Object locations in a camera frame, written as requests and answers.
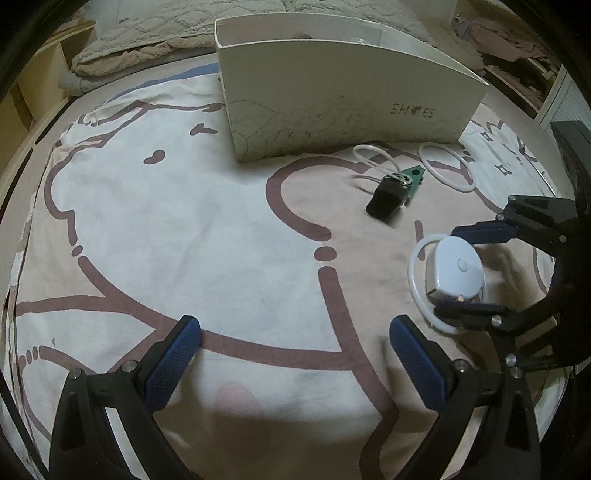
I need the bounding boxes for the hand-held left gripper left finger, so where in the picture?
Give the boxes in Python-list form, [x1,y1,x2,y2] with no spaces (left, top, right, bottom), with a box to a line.
[48,315,201,480]

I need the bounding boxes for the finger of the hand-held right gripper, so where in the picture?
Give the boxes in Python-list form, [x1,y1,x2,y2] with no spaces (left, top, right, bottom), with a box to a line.
[451,195,578,245]
[434,295,561,368]

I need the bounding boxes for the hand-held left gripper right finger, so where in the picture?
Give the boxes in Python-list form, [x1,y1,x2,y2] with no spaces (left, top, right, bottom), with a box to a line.
[389,315,542,480]

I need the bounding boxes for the white round device with cable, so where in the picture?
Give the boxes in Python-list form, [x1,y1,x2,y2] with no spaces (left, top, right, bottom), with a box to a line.
[407,233,488,335]

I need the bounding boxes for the white cardboard box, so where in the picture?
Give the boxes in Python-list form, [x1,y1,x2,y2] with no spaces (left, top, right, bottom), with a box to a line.
[213,12,490,163]

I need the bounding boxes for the white louvered door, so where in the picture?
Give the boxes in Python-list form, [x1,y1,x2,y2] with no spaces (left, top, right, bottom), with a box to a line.
[536,65,591,139]

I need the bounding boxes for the green clip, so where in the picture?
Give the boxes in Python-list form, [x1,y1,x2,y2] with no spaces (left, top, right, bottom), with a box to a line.
[398,164,426,204]

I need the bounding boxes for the small black cube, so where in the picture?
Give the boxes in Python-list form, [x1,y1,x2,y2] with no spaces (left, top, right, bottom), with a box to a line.
[366,178,409,219]

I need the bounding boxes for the printed blanket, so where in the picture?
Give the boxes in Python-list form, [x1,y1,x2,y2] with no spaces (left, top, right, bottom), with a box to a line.
[0,69,573,480]

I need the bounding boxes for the pile of clothes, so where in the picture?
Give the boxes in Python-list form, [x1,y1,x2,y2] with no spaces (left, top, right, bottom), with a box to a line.
[455,9,561,100]

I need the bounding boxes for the grey quilted pillow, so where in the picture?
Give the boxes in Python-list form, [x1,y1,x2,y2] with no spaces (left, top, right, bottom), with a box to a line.
[286,0,481,70]
[74,0,296,79]

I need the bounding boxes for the wooden shelf unit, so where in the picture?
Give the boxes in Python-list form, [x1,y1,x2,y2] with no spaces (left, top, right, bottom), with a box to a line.
[0,23,98,153]

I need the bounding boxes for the beige bedding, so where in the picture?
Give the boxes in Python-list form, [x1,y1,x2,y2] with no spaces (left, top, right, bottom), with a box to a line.
[69,28,222,95]

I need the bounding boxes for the thin white ring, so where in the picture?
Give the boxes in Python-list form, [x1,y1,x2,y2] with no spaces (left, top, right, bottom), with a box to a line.
[418,142,478,193]

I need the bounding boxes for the white cord loop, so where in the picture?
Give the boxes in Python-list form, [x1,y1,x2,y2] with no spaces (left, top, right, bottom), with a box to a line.
[352,144,402,185]

